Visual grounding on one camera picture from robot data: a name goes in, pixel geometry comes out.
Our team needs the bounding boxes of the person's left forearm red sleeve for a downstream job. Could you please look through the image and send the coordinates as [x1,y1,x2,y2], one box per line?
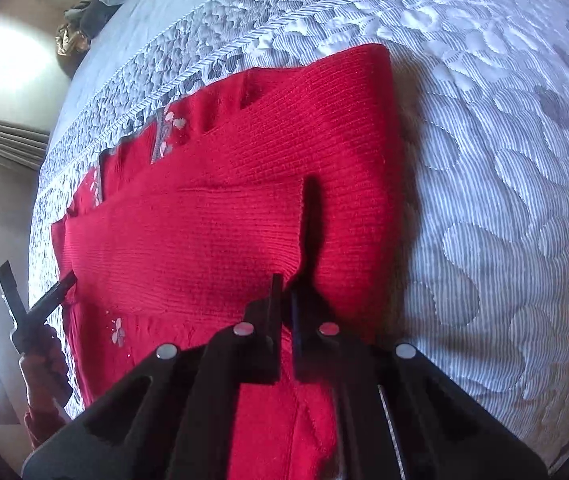
[23,405,70,452]

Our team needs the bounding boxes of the beige pleated curtain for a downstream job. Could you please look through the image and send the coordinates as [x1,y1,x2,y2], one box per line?
[0,114,51,170]

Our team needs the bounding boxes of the person's left hand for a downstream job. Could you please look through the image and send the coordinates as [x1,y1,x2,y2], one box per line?
[18,324,74,413]

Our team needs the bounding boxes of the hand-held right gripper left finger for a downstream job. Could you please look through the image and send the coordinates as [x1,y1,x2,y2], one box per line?
[20,274,285,480]

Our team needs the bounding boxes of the grey crumpled clothes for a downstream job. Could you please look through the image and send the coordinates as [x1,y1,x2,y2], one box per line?
[63,0,126,42]

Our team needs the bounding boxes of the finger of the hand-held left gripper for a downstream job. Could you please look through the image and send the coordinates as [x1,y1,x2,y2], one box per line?
[28,272,78,322]

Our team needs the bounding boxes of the red knit sweater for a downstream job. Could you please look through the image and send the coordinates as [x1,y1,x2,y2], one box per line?
[50,44,408,480]

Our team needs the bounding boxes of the white quilted bedspread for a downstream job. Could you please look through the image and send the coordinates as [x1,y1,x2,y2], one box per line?
[28,0,569,476]

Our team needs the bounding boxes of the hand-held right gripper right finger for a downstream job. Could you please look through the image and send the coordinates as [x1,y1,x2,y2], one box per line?
[289,272,551,480]

